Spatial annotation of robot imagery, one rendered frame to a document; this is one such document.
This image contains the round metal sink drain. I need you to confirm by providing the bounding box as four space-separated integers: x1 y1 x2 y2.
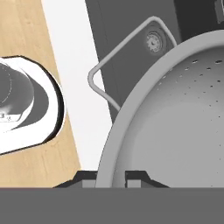
145 31 163 54

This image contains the dark grey sink basin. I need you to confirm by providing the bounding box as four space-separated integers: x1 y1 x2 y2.
84 0 224 123

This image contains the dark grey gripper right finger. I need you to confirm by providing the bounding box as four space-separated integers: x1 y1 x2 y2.
124 170 171 189

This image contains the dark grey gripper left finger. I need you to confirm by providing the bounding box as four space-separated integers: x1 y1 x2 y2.
52 170 98 189

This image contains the white and black round object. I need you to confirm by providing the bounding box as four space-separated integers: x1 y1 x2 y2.
0 54 67 156

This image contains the grey metal colander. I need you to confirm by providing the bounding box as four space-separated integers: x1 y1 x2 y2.
87 16 224 189

